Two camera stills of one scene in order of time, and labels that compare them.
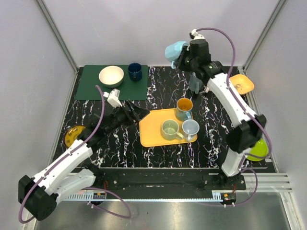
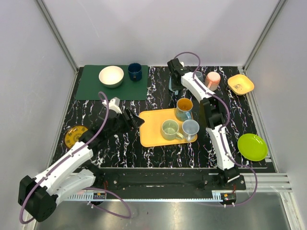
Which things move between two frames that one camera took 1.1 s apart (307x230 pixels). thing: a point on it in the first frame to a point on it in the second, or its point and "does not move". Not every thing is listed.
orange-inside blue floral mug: x=184 y=106 does not move
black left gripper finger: x=142 y=114 to x=138 y=121
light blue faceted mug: x=173 y=51 to x=175 y=92
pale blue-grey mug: x=190 y=128 does not move
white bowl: x=111 y=76 does not move
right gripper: x=180 y=65 to x=176 y=87
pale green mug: x=170 y=130 does not move
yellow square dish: x=242 y=83 does not move
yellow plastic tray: x=150 y=128 does not move
